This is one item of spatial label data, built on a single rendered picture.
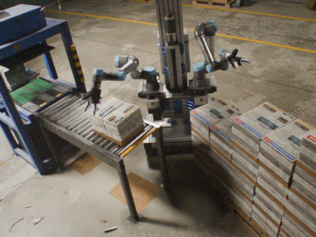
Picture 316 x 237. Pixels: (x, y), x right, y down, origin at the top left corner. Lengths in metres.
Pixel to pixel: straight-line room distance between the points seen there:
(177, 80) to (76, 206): 1.70
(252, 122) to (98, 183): 1.89
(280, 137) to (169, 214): 1.39
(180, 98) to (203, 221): 1.27
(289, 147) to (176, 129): 1.80
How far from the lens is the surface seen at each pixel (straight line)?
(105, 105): 2.64
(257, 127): 2.18
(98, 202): 3.23
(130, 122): 2.48
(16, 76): 4.03
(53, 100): 3.47
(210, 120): 2.62
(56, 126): 3.01
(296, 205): 2.14
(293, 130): 2.19
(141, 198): 3.14
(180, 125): 3.57
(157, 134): 2.69
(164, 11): 3.01
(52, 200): 3.45
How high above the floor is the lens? 2.41
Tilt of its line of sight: 35 degrees down
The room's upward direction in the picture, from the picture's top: 8 degrees counter-clockwise
